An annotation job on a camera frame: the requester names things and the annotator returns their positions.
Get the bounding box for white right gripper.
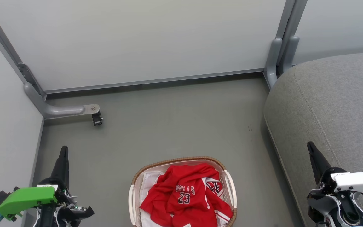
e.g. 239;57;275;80
307;141;363;203

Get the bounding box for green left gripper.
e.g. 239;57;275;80
0;146;94;221

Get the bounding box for red shorts with white stripe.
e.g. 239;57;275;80
204;177;233;226

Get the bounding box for red basketball jersey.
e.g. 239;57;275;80
140;163;233;227

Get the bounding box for grey fabric sofa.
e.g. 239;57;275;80
263;51;363;227

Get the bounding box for white wicker-rimmed laundry basket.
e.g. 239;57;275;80
129;156;238;227

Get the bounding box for white cloth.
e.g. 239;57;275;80
140;171;169;227

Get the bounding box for dark metal hinge bracket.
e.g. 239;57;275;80
18;62;45;95

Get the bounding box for grey partition post foot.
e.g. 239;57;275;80
265;38;283;89
279;35;300;74

